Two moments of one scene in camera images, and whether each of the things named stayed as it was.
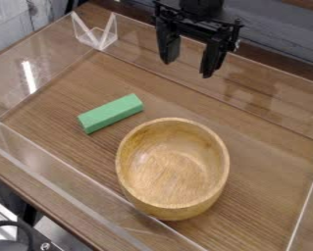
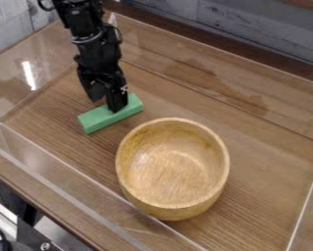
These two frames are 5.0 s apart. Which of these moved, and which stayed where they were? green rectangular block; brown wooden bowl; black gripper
Moved: black gripper
Stayed: green rectangular block; brown wooden bowl
